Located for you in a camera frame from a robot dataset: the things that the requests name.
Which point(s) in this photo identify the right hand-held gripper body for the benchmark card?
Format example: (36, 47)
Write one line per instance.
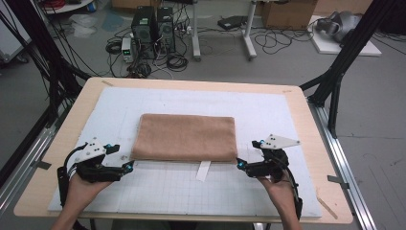
(271, 166)

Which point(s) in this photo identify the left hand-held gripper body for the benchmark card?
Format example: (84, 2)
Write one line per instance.
(92, 150)

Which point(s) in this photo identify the brown towel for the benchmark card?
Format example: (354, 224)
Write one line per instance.
(185, 137)

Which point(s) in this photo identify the person's right hand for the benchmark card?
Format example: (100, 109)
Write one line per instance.
(282, 195)

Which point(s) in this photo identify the person's left hand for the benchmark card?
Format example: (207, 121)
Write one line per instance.
(81, 195)

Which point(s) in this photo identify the white grid mat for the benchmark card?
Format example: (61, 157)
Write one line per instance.
(159, 198)

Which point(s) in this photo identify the wooden stick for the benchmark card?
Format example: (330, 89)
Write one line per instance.
(327, 208)

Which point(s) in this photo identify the white power supply unit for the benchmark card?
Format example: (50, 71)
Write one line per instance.
(127, 49)

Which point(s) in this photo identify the white floor board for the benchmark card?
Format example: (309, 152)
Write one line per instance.
(328, 48)

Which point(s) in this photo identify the black metal stand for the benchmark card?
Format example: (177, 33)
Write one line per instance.
(351, 44)
(38, 41)

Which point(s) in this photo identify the black flat device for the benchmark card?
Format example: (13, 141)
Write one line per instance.
(232, 22)

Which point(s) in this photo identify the black computer tower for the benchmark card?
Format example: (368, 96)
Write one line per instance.
(166, 28)
(143, 24)

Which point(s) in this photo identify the large cardboard box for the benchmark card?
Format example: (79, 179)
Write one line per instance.
(287, 14)

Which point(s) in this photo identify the round white table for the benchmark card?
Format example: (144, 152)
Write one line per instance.
(70, 7)

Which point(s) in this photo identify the grey rounded device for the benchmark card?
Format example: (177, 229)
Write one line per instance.
(343, 24)

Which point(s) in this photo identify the grey metal bracket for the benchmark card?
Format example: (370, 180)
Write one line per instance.
(337, 181)
(42, 165)

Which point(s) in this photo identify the aluminium rail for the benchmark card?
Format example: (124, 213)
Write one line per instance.
(22, 169)
(348, 166)

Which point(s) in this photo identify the white desk frame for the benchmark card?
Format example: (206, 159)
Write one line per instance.
(196, 32)

